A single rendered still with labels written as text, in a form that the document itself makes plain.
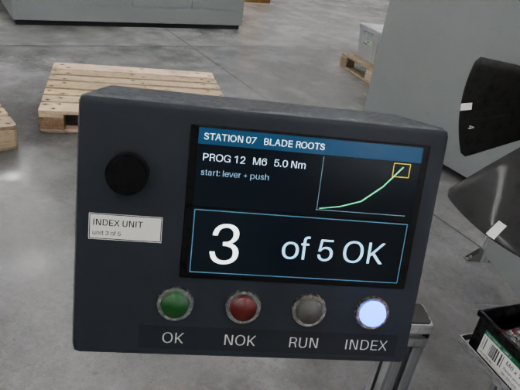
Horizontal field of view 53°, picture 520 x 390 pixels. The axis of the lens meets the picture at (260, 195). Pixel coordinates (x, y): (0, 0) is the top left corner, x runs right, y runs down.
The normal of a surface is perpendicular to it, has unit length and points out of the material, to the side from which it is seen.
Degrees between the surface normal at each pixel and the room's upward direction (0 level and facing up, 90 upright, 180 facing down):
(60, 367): 0
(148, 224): 75
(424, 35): 90
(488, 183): 52
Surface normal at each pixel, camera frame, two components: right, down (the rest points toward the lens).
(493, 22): -0.86, 0.14
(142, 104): 0.15, -0.14
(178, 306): 0.19, 0.21
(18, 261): 0.14, -0.87
